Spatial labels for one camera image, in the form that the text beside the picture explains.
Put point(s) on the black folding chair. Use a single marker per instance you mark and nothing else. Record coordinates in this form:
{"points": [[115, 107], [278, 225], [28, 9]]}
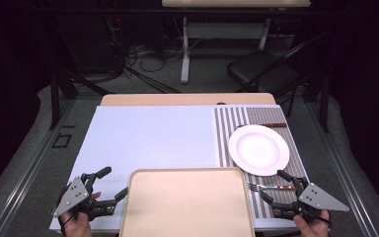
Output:
{"points": [[253, 67]]}

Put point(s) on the white round plate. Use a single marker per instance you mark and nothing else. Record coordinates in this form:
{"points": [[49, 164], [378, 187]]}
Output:
{"points": [[258, 149]]}

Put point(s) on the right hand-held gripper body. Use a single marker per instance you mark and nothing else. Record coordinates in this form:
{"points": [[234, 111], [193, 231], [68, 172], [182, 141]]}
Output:
{"points": [[319, 197]]}

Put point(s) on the grey striped placemat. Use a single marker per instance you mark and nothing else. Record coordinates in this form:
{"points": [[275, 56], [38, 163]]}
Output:
{"points": [[269, 115]]}

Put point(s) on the grey floor rail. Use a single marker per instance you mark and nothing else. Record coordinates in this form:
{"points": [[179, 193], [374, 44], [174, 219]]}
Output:
{"points": [[342, 171], [29, 171]]}

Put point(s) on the black metal stand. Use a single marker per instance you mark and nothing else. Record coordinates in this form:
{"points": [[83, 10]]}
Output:
{"points": [[324, 105], [55, 98]]}

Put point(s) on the white table sheet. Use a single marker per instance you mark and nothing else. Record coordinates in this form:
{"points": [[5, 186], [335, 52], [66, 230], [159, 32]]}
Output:
{"points": [[151, 138]]}

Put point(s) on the beige plastic tray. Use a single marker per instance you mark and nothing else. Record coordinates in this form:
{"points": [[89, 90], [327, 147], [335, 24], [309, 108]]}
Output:
{"points": [[184, 204]]}

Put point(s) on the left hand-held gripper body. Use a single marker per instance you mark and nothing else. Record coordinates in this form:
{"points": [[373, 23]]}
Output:
{"points": [[74, 196]]}

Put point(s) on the person's right hand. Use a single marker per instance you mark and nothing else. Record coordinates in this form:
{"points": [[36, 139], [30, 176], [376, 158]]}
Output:
{"points": [[316, 228]]}

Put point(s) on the person's left hand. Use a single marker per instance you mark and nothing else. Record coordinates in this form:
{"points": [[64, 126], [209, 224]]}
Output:
{"points": [[77, 227]]}

